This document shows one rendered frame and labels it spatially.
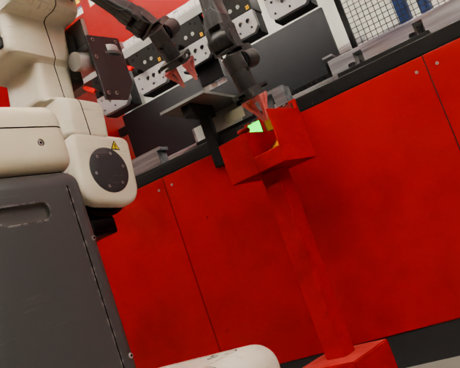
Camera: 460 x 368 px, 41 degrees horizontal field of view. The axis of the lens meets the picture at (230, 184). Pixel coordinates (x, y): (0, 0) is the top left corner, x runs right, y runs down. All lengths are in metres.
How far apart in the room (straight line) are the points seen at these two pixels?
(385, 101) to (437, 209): 0.35
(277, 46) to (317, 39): 0.18
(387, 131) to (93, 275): 1.09
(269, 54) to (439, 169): 1.17
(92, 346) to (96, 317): 0.05
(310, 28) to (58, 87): 1.48
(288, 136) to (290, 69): 1.03
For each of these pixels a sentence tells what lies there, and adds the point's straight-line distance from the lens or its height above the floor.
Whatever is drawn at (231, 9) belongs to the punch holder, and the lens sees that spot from 2.26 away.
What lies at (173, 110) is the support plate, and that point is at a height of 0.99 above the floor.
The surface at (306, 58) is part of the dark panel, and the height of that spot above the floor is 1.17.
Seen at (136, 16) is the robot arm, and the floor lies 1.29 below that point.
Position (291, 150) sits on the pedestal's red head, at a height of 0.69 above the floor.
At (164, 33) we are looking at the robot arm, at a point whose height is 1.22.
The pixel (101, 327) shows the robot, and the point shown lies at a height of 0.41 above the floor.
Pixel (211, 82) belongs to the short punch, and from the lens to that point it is 2.30.
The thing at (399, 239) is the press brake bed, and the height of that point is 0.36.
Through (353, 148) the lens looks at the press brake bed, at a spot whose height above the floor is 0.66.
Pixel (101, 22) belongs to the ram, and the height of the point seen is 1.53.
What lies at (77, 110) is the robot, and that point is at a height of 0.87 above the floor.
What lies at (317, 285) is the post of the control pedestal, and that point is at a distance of 1.73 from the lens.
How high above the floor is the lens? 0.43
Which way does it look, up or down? 8 degrees up
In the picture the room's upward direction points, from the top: 19 degrees counter-clockwise
